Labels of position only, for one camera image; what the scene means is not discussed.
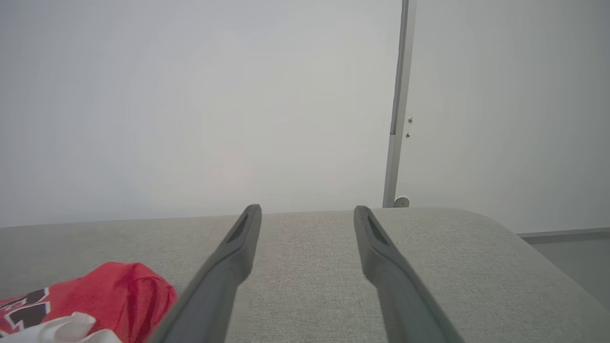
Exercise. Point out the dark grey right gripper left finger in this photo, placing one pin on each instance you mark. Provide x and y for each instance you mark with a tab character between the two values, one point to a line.
214	295

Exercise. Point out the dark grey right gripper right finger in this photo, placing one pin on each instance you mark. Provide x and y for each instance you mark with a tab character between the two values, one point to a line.
405	300

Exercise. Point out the red and white T-shirt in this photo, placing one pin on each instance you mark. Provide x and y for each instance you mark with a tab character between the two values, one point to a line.
109	295

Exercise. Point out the grey fabric sofa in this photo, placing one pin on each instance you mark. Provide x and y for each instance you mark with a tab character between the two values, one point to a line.
310	276

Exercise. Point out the dark grey baseboard strip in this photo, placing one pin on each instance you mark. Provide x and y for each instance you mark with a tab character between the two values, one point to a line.
567	235

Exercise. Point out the rounded post foot bracket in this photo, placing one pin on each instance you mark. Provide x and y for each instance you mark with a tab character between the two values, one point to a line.
402	202

